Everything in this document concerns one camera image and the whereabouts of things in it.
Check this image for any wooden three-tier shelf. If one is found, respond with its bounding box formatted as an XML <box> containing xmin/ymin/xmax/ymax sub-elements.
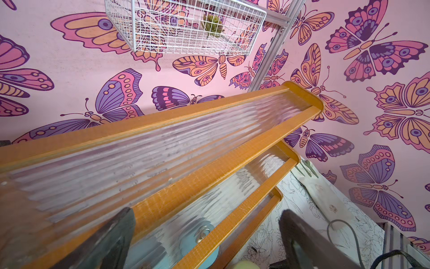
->
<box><xmin>1</xmin><ymin>81</ymin><xmax>324</xmax><ymax>269</ymax></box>

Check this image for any beige cloth tool pouch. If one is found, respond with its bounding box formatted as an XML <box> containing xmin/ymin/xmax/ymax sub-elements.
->
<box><xmin>290</xmin><ymin>159</ymin><xmax>358</xmax><ymax>230</ymax></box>

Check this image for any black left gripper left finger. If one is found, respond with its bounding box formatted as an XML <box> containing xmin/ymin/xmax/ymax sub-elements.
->
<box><xmin>52</xmin><ymin>207</ymin><xmax>135</xmax><ymax>269</ymax></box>

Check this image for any small succulent in basket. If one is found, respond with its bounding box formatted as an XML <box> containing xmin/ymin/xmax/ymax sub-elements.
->
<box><xmin>201</xmin><ymin>14</ymin><xmax>224</xmax><ymax>38</ymax></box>

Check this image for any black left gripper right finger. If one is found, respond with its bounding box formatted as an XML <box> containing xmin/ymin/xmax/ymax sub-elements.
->
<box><xmin>278</xmin><ymin>210</ymin><xmax>359</xmax><ymax>269</ymax></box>

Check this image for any pale yellow-green tea canister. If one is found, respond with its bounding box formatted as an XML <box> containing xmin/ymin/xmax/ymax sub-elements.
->
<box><xmin>232</xmin><ymin>260</ymin><xmax>260</xmax><ymax>269</ymax></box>

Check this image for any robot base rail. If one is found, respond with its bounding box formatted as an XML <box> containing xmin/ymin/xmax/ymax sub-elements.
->
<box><xmin>378</xmin><ymin>223</ymin><xmax>430</xmax><ymax>269</ymax></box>

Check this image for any white wire wall basket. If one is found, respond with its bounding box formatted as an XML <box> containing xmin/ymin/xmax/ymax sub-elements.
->
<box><xmin>105</xmin><ymin>0</ymin><xmax>267</xmax><ymax>56</ymax></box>

